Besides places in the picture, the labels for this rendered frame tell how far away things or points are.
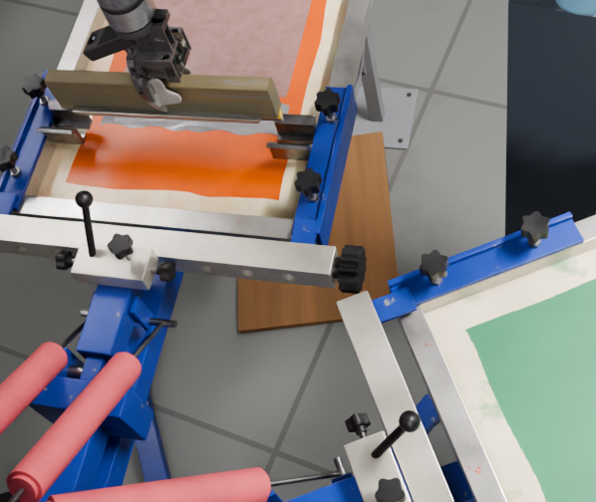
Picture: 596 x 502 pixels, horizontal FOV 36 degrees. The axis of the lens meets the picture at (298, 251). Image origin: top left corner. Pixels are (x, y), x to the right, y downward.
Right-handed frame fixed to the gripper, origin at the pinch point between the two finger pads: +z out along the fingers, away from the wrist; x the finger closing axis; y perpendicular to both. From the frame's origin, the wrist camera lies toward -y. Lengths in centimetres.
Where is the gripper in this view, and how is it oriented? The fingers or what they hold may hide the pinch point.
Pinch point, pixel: (162, 96)
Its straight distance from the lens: 160.1
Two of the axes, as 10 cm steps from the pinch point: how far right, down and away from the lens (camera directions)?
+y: 9.6, 0.9, -2.7
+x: 2.0, -8.8, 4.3
